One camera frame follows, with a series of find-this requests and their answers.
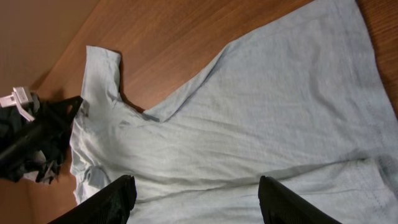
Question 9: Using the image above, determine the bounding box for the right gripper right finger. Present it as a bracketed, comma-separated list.
[258, 176, 340, 224]

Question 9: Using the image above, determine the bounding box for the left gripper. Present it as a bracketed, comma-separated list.
[1, 96, 83, 168]

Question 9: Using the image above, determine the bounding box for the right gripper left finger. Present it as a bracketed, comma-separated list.
[50, 175, 137, 224]

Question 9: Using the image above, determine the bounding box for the light blue t-shirt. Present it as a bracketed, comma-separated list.
[70, 0, 397, 223]

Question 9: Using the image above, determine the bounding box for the black folded garment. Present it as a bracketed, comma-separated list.
[1, 108, 68, 184]

